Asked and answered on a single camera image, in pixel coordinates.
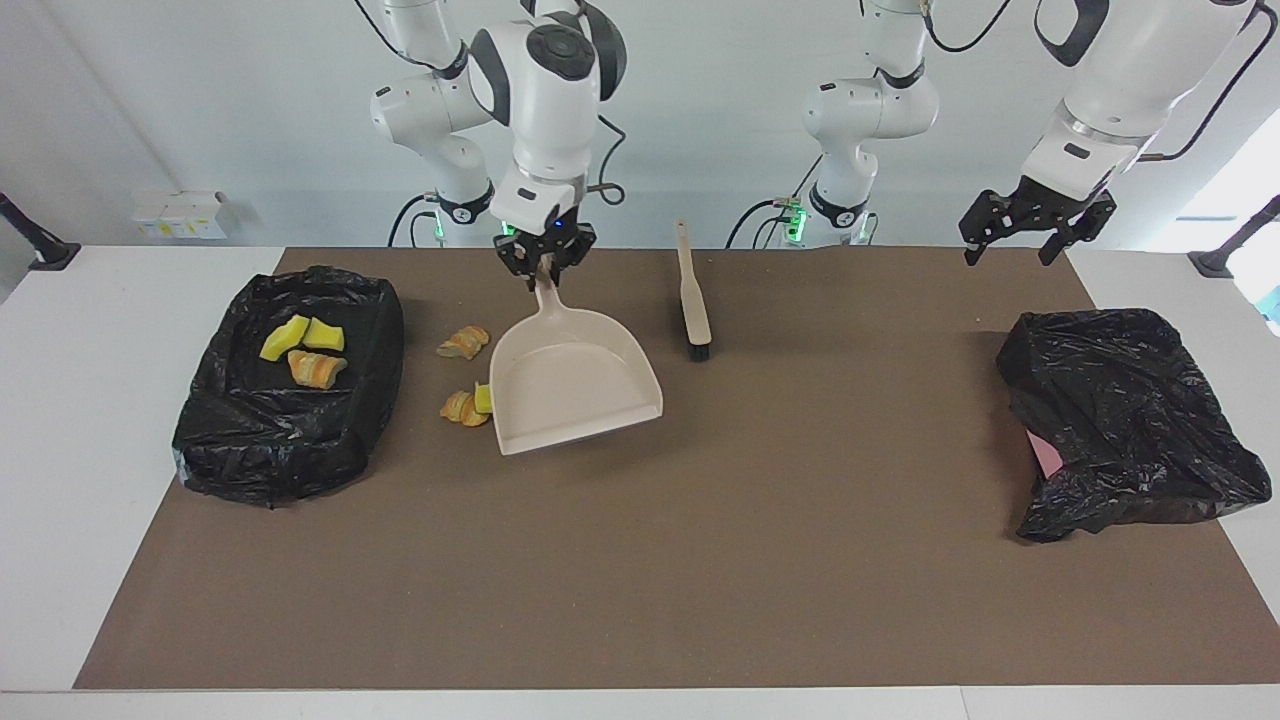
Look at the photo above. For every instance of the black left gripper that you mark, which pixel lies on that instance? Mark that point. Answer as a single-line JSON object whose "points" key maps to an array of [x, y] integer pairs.
{"points": [[1060, 203]]}

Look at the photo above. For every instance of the striped croissant piece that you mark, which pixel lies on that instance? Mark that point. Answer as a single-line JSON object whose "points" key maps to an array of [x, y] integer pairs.
{"points": [[458, 407], [463, 343]]}

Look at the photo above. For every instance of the beige hand brush black bristles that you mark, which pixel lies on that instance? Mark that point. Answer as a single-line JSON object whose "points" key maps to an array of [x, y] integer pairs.
{"points": [[692, 300]]}

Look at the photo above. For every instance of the black clamp stand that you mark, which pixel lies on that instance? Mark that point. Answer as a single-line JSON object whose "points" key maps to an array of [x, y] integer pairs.
{"points": [[45, 252], [1215, 262]]}

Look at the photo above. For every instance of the white wall socket boxes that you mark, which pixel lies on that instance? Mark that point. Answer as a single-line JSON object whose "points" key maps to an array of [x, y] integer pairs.
{"points": [[180, 215]]}

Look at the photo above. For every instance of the green lit base connector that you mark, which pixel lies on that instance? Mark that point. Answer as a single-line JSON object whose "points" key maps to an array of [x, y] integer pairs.
{"points": [[795, 222]]}

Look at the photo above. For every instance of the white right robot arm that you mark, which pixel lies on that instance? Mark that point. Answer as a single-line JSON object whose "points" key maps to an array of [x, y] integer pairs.
{"points": [[550, 120]]}

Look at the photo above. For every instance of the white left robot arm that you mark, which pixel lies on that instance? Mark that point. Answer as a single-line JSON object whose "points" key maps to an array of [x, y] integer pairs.
{"points": [[870, 100]]}

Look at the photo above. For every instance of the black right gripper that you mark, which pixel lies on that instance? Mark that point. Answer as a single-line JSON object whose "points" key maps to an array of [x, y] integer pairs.
{"points": [[548, 242]]}

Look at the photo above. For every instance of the yellow sponge with green side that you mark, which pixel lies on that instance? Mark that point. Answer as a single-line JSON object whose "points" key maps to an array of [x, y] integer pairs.
{"points": [[483, 398]]}

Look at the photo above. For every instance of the crumpled black trash bag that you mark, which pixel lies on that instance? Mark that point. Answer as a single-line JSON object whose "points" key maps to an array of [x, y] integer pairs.
{"points": [[1130, 420]]}

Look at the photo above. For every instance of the teal object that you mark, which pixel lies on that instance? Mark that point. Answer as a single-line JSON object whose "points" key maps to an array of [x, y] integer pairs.
{"points": [[1272, 303]]}

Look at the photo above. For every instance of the brown table mat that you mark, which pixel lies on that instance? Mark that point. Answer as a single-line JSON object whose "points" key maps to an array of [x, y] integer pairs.
{"points": [[640, 600]]}

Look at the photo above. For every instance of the croissant piece pale underside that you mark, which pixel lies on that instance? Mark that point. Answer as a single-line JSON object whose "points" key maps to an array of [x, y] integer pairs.
{"points": [[317, 368]]}

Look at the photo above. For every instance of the rectangular bin with black bag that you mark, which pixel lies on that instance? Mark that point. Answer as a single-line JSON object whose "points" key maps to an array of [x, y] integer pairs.
{"points": [[280, 450]]}

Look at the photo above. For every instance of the beige plastic dustpan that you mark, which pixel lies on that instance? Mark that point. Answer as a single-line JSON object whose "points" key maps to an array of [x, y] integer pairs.
{"points": [[570, 390]]}

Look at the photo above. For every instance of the pink bin under bag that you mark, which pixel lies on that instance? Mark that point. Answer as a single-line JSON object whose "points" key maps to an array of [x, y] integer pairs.
{"points": [[1048, 455]]}

